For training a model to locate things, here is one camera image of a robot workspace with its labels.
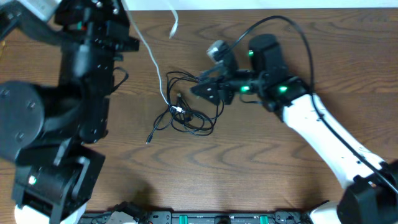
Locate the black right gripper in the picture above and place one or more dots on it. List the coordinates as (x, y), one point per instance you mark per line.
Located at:
(215, 88)

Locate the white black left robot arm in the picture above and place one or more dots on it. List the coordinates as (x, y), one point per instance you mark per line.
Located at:
(46, 131)

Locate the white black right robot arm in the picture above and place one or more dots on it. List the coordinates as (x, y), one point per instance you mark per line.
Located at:
(368, 181)

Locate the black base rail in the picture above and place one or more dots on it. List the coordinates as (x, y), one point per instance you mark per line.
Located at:
(128, 212)

